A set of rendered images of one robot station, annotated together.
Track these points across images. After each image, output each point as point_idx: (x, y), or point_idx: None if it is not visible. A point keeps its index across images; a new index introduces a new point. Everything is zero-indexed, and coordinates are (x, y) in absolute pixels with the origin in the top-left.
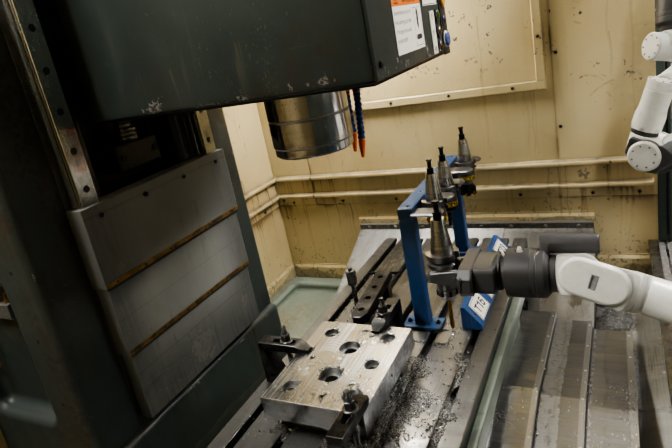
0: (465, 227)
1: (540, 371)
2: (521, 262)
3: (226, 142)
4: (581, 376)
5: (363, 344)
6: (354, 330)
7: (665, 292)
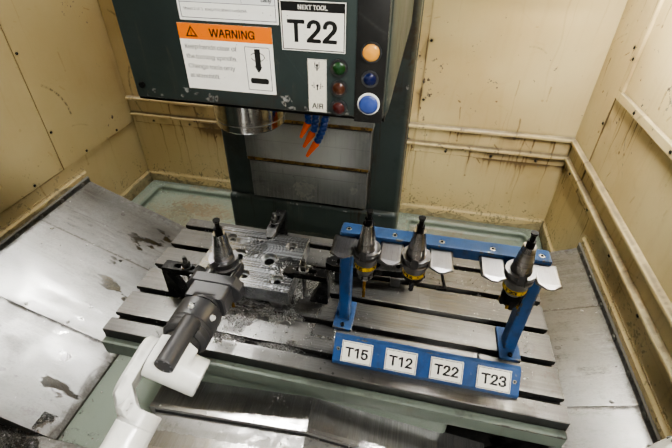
0: (512, 328)
1: (337, 439)
2: (177, 309)
3: (403, 76)
4: None
5: (270, 266)
6: (291, 258)
7: (108, 434)
